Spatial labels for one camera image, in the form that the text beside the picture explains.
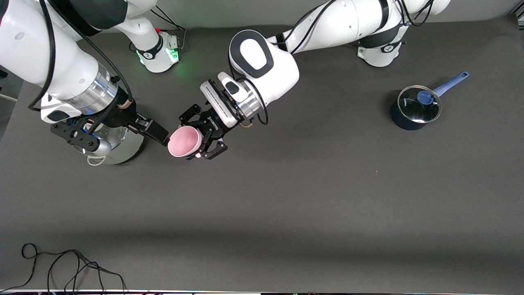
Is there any pink cup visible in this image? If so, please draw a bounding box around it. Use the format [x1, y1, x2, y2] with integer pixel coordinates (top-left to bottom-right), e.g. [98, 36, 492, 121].
[167, 125, 204, 159]

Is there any white ribbed mounting block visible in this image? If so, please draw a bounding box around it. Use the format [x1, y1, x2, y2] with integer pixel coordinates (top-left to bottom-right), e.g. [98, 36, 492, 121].
[200, 80, 240, 128]

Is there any glass lid with metal knob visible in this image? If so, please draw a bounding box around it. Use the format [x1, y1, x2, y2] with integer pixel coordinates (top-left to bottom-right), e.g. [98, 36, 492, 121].
[84, 125, 128, 159]

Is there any dark blue saucepan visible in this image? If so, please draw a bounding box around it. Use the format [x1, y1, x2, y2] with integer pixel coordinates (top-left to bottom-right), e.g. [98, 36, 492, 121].
[390, 71, 470, 131]

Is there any glass lid with blue knob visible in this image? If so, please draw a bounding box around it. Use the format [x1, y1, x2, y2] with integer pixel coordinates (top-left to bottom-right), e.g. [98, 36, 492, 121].
[397, 85, 443, 124]

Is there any white pot with loop handles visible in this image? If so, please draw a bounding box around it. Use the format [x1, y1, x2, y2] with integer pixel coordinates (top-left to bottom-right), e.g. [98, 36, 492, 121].
[84, 123, 146, 166]

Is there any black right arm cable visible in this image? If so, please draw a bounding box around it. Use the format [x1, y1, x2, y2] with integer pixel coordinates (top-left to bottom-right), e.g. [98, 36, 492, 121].
[28, 0, 56, 112]
[49, 0, 133, 136]

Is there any black arm base cable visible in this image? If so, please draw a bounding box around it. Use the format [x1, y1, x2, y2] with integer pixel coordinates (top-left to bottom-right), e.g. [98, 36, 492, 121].
[149, 7, 187, 52]

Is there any thin black loose cable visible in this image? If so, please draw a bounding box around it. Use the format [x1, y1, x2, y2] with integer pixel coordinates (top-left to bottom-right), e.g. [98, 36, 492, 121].
[0, 243, 127, 294]

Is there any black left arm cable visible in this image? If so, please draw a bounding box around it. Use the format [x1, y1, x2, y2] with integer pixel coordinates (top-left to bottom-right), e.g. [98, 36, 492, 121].
[393, 0, 435, 27]
[282, 0, 338, 54]

